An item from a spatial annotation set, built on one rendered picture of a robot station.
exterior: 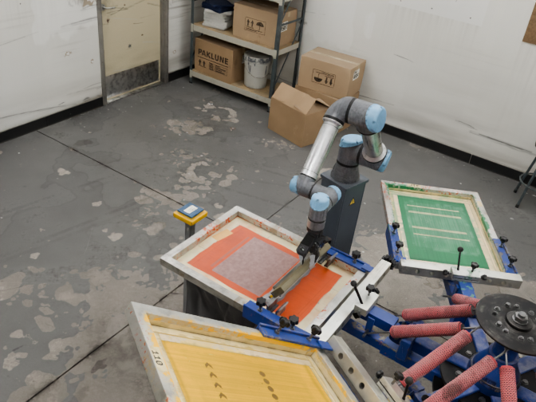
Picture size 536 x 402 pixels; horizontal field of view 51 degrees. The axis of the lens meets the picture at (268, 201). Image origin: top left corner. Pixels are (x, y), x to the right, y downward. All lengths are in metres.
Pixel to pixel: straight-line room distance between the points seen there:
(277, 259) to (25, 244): 2.25
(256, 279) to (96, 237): 2.06
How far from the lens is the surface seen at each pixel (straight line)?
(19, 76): 5.72
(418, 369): 2.13
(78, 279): 4.07
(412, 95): 6.20
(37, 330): 3.77
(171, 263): 2.60
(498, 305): 2.26
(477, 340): 2.52
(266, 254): 2.74
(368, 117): 2.43
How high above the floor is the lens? 2.66
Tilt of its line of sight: 33 degrees down
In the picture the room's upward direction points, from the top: 7 degrees clockwise
